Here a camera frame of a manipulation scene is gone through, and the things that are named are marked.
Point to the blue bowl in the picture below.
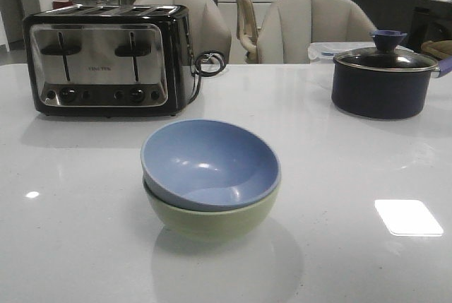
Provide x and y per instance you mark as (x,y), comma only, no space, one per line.
(208,165)

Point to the green bowl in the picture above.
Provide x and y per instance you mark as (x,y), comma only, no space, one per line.
(218,226)

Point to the cream plastic chair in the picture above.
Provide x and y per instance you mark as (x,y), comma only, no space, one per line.
(247,30)

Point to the beige armchair left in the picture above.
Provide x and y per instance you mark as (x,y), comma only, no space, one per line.
(209,31)

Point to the beige armchair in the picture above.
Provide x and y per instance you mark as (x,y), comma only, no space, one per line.
(209,31)
(290,26)

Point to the clear plastic food container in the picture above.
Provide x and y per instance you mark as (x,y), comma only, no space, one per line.
(324,52)

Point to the beige armchair right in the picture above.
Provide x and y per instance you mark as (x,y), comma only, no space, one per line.
(290,26)

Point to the dark blue cooking pot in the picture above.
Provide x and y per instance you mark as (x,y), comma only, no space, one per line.
(383,94)

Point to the black and chrome toaster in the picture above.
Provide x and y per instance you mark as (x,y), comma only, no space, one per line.
(113,61)

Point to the glass pot lid blue knob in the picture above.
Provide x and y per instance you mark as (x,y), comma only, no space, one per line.
(384,56)

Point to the red bin in background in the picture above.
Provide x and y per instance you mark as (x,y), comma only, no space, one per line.
(61,4)

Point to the black appliance at right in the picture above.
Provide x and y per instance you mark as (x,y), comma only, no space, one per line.
(431,20)

